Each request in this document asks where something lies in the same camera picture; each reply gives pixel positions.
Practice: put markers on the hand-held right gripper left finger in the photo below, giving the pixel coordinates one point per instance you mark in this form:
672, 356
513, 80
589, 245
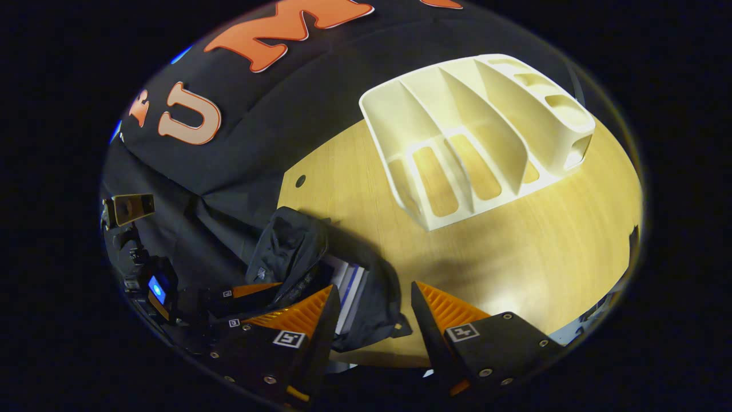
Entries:
320, 337

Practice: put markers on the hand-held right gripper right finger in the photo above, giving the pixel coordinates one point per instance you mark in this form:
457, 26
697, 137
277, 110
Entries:
429, 332

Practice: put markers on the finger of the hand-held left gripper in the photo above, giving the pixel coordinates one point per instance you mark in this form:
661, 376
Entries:
251, 290
233, 321

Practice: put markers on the black schoolbag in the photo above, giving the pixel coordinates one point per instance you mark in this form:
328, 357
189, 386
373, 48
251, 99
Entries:
286, 240

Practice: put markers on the blue book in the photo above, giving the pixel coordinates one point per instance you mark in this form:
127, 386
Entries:
357, 286

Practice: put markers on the cream plastic bookshelf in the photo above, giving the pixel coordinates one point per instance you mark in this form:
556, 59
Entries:
503, 114

